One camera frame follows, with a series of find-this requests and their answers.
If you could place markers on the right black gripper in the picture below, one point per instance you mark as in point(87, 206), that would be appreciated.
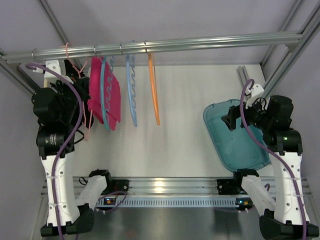
point(235, 115)

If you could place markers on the slotted cable duct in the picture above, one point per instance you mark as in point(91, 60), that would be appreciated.
point(173, 202)

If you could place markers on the pink clothes hanger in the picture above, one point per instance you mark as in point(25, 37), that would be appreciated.
point(79, 71)

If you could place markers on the teal plastic bin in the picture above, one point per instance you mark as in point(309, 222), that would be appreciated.
point(235, 149)

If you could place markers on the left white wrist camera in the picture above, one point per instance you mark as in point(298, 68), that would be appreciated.
point(57, 66)

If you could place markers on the teal clothes hanger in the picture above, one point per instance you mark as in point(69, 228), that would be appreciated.
point(109, 99)

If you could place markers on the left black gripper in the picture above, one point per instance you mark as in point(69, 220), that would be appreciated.
point(81, 83)

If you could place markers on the pink trousers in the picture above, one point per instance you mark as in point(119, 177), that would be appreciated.
point(94, 82)

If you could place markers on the light blue clothes hanger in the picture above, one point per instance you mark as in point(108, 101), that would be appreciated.
point(131, 87)

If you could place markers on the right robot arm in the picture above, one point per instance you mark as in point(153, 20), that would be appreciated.
point(283, 217)

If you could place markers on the aluminium hanging rail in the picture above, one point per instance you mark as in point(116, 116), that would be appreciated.
point(157, 46)

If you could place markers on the orange clothes hanger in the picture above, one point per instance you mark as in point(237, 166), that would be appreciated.
point(153, 84)

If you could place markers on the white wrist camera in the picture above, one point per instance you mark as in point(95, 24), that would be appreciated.
point(57, 66)
point(252, 93)

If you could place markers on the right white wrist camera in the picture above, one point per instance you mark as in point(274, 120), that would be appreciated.
point(252, 93)

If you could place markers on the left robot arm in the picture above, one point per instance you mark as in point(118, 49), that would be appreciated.
point(60, 109)

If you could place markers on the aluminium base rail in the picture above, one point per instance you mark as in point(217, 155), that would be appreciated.
point(178, 186)

